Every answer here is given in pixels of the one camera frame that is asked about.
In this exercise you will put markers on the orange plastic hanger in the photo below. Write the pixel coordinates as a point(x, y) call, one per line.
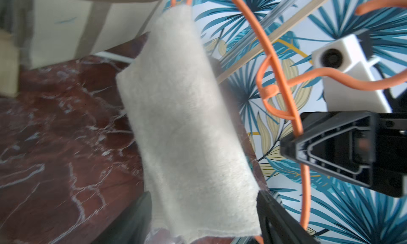
point(278, 85)

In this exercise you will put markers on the beige wool scarf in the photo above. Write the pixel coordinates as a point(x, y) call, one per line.
point(194, 166)

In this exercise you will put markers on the wooden clothes rack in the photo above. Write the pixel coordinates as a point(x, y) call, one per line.
point(273, 37)

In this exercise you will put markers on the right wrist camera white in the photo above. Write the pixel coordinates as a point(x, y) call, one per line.
point(346, 55)

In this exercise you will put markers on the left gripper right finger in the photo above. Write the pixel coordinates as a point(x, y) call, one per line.
point(277, 225)

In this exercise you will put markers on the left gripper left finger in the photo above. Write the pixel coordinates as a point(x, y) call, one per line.
point(131, 226)

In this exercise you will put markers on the right aluminium frame post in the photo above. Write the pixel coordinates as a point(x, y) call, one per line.
point(264, 24)

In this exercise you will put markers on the brown plaid scarf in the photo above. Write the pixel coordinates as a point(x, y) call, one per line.
point(39, 33)

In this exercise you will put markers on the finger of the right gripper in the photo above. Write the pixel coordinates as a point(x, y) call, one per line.
point(359, 147)

